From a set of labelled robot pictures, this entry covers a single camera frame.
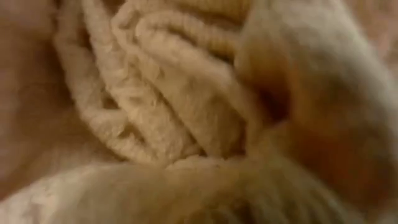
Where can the yellow towel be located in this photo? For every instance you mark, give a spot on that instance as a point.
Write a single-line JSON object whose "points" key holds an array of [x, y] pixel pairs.
{"points": [[214, 28]]}

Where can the white towel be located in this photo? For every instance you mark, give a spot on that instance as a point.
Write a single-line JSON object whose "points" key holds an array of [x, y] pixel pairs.
{"points": [[174, 93]]}

